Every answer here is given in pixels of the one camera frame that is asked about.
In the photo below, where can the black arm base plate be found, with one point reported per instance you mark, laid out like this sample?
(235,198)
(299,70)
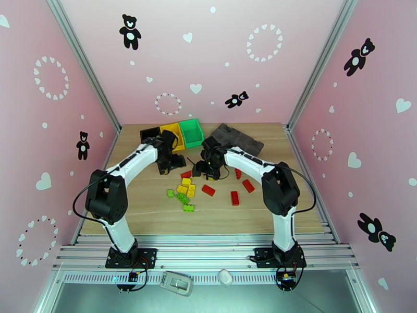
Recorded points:
(150,256)
(260,256)

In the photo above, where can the small black connector board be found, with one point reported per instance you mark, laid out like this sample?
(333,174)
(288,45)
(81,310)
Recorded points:
(132,277)
(286,278)

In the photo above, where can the aluminium side rail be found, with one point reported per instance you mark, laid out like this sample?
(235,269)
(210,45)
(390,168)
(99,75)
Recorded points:
(105,165)
(325,227)

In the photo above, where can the white earbud case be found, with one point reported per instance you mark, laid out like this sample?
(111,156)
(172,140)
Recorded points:
(225,277)

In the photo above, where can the clear plastic box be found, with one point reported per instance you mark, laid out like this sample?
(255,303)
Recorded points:
(176,283)

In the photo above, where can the grey metal bottom panel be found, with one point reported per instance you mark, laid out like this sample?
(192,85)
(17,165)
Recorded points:
(244,300)

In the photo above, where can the green plastic bin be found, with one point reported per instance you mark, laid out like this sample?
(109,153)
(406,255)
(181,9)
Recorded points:
(192,132)

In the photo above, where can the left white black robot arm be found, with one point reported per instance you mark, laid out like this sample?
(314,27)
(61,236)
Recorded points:
(130,162)

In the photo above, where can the aluminium front rail platform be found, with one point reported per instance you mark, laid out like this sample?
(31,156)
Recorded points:
(208,253)

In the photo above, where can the aluminium frame post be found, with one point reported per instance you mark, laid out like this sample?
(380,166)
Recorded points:
(321,61)
(84,61)

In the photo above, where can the black plastic bin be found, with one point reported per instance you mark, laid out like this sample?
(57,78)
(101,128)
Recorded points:
(148,134)

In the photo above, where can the yellow plastic bin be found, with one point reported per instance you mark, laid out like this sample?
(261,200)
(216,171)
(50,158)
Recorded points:
(167,128)

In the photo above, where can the grey compartment organizer tray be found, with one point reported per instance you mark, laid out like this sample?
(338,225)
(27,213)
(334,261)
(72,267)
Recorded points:
(241,137)

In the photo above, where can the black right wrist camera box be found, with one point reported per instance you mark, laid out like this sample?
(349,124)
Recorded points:
(197,170)

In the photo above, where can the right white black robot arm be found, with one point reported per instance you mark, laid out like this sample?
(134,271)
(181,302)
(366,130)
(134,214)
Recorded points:
(247,159)

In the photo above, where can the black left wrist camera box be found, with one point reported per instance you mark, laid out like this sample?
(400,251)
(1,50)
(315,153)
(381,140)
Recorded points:
(179,160)

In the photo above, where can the perforated metal strip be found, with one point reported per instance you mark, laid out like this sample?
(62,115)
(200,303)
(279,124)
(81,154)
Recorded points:
(205,278)

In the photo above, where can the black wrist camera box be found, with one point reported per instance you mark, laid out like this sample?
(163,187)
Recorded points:
(197,170)
(179,160)

